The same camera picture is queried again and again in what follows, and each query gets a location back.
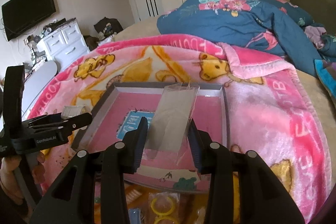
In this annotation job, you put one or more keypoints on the black wall television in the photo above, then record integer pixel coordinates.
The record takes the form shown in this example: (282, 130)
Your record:
(21, 15)

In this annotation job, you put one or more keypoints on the dark bag on floor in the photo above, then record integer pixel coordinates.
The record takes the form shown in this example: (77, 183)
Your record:
(108, 26)

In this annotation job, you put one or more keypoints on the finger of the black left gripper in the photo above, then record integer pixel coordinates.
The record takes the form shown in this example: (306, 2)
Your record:
(74, 123)
(51, 120)

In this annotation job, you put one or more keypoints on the white drawer dresser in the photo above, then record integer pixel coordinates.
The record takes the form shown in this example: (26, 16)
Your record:
(64, 45)

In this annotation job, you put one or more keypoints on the blue floral duvet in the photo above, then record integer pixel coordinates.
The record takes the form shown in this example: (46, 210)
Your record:
(277, 27)

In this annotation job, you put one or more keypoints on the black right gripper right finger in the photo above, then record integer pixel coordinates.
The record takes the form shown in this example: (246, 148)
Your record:
(214, 159)

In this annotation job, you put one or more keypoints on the grey shallow box tray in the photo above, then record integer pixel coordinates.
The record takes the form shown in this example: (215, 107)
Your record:
(120, 110)

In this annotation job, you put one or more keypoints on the clear plastic bag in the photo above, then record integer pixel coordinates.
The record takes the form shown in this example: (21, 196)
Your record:
(167, 135)

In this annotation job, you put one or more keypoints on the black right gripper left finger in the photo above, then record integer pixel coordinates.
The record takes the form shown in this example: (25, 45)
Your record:
(123, 157)

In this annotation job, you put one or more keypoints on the striped blue purple pillow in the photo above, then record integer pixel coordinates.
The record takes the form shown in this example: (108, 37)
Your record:
(326, 74)

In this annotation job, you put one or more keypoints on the dark green headboard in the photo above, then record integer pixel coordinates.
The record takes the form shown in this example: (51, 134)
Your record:
(322, 11)

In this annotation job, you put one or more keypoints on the white comb hair clip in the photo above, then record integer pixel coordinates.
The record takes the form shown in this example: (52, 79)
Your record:
(72, 111)

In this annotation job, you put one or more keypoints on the person's left hand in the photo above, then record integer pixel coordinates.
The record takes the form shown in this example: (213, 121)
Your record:
(8, 181)

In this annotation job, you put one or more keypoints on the pink cartoon bear blanket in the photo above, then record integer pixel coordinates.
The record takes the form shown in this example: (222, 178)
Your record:
(269, 110)

